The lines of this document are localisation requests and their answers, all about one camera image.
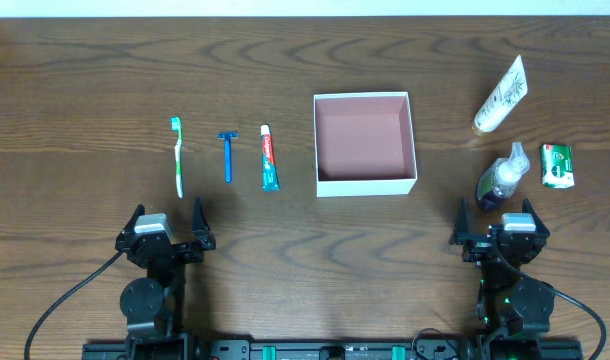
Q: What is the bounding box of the green white toothbrush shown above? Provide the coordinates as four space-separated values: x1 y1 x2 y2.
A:
170 116 184 198

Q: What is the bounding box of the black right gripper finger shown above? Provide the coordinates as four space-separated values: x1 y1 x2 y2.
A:
452 197 469 236
522 198 546 231

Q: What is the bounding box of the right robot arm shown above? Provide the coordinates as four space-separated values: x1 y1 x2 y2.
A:
449 199 554 359

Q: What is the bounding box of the white square box pink inside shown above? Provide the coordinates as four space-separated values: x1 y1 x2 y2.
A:
313 92 418 198

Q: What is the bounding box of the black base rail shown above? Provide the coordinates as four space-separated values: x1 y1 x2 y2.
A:
81 336 583 360

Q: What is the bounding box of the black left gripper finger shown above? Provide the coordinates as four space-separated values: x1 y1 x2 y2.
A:
191 197 211 241
122 204 145 236

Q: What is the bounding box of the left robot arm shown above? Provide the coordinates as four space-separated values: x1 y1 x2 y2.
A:
115 199 216 359

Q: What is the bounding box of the green soap bar pack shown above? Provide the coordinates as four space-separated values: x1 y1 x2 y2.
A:
541 144 575 189

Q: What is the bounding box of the red teal toothpaste tube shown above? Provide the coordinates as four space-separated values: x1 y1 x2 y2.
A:
261 124 280 192

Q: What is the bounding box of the blue disposable razor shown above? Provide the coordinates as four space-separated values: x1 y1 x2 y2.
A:
217 131 238 183

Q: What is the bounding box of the clear foam pump bottle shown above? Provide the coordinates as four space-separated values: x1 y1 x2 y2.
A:
476 142 530 211

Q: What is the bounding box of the white leaf-print lotion tube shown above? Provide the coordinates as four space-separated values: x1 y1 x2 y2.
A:
472 55 528 136

